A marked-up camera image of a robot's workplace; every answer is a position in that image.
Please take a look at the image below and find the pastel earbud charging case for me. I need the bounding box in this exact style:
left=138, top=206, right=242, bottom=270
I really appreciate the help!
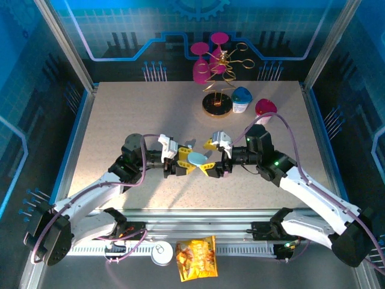
left=186, top=152, right=209, bottom=167

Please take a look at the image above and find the white cup pink lid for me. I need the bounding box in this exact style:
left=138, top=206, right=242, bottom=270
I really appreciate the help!
left=254, top=98, right=277, bottom=126

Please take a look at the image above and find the white cup blue lid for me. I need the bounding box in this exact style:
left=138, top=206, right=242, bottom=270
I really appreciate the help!
left=230, top=86, right=253, bottom=114

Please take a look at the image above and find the pink wine glass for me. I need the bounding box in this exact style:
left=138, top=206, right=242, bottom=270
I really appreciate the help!
left=190, top=42, right=212, bottom=85
left=209, top=32, right=230, bottom=75

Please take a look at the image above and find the silver tin can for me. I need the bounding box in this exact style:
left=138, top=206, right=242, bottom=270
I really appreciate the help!
left=150, top=241, right=174, bottom=267

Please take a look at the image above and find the yellow snack bag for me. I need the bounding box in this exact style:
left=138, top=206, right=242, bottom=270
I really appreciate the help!
left=175, top=235, right=219, bottom=283

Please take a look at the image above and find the gold wire tree stand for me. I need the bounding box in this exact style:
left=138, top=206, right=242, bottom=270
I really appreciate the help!
left=202, top=42, right=256, bottom=119

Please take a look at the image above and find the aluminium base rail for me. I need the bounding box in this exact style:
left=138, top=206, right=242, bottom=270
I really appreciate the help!
left=69, top=207, right=304, bottom=241

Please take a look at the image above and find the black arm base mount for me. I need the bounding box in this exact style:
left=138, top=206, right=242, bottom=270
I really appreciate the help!
left=91, top=221, right=149, bottom=241
left=250, top=220, right=307, bottom=241

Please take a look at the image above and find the white slotted cable tray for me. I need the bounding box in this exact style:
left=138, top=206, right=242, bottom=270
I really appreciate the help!
left=66, top=242, right=277, bottom=257

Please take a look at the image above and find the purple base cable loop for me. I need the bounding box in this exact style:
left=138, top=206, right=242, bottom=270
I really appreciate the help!
left=96, top=228, right=149, bottom=265

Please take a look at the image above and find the aluminium frame post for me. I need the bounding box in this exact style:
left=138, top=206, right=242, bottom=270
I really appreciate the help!
left=301, top=0, right=363, bottom=91
left=32, top=0, right=99, bottom=93

